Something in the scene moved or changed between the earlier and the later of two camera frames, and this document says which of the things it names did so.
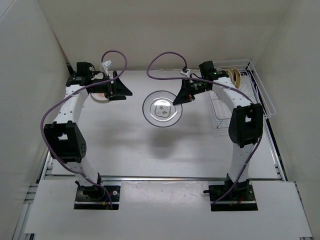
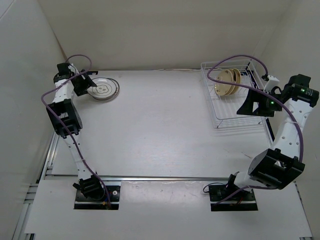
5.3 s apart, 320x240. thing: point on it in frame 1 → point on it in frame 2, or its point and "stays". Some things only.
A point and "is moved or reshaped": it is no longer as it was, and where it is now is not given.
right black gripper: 184,95 → 246,108
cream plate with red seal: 238,78 stays
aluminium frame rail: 162,178 stays
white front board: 164,208 stays
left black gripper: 116,90 → 87,83
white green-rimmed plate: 159,110 is moved or reshaped
